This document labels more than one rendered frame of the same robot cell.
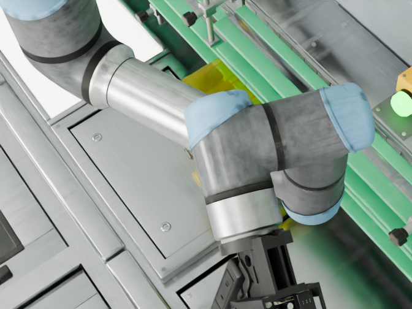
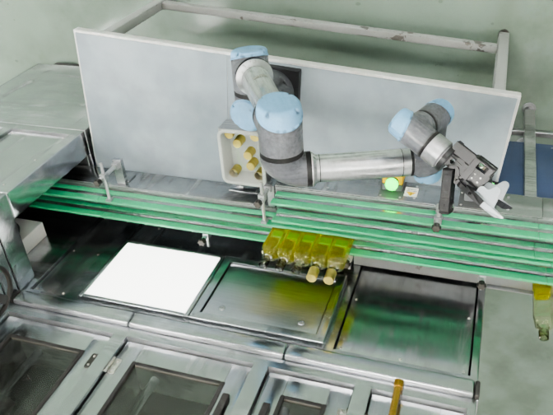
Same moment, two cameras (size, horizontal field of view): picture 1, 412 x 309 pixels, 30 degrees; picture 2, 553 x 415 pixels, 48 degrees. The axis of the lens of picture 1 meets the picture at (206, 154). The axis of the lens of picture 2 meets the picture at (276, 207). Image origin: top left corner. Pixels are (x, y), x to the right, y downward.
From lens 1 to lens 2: 1.21 m
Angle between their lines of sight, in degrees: 38
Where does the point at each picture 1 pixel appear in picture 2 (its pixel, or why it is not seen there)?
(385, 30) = not seen: hidden behind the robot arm
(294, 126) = (434, 110)
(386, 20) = not seen: hidden behind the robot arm
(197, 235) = (321, 317)
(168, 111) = (355, 159)
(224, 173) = (425, 131)
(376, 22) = not seen: hidden behind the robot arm
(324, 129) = (442, 109)
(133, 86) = (332, 158)
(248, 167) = (431, 127)
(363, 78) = (361, 188)
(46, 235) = (232, 370)
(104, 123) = (219, 300)
